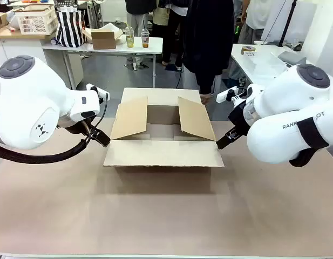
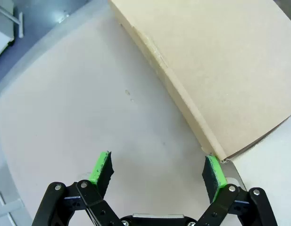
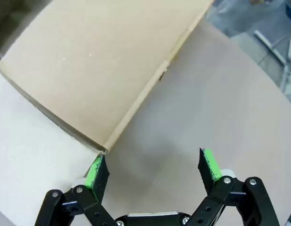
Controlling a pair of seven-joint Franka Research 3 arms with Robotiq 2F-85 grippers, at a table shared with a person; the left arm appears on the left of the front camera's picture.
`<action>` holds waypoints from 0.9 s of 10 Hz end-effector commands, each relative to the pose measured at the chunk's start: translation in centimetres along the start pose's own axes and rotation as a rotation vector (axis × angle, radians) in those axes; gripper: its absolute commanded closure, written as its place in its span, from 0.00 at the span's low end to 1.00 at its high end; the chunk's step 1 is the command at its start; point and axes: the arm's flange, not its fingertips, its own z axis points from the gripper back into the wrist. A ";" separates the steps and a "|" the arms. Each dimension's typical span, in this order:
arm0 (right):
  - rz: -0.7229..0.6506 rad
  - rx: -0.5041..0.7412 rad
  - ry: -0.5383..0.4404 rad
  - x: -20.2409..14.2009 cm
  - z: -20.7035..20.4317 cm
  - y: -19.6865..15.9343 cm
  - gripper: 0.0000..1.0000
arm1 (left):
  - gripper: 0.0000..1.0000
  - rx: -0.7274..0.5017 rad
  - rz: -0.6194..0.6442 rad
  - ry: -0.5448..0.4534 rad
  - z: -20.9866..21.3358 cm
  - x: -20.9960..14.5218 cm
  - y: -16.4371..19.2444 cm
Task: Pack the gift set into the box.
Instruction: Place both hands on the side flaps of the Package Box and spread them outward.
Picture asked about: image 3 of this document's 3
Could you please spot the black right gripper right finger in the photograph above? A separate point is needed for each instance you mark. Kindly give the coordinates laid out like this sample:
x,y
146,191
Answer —
x,y
204,169

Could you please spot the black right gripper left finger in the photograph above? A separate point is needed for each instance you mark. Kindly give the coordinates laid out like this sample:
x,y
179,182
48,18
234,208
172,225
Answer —
x,y
98,179

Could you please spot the brown cardboard shipping box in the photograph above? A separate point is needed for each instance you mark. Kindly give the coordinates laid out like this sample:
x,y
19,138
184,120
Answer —
x,y
88,70

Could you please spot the white side table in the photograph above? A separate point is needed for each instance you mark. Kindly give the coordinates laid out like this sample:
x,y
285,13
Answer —
x,y
271,46

